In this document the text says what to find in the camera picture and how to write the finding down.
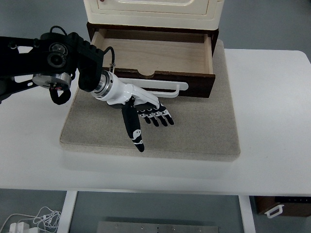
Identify black white robotic hand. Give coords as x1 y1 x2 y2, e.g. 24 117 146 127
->
91 70 174 152

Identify dark wooden drawer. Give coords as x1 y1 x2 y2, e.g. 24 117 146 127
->
91 30 215 98

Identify dark wooden drawer housing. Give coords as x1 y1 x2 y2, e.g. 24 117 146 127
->
86 22 219 51

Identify cream upper cabinet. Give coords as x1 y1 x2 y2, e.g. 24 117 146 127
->
84 0 224 30

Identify spare wooden drawer box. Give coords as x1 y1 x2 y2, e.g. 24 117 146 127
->
255 196 311 218

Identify beige foam mat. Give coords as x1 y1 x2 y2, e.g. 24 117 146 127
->
60 40 241 162

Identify white table leg left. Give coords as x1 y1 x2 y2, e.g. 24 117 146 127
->
57 191 78 233

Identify white table leg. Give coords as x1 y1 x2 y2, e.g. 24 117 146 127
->
239 195 256 233
57 191 78 233

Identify white charger adapter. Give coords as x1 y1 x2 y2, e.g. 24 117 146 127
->
9 222 30 233

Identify white table leg right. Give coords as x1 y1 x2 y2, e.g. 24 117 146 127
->
239 195 256 233

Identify white drawer handle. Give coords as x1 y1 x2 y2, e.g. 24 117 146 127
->
119 78 189 98

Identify grey metal base plate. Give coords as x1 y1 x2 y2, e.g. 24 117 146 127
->
97 221 219 233

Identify white cable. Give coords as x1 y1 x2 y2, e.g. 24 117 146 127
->
0 206 62 233

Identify white spare handle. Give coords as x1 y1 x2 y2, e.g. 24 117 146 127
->
264 204 284 219

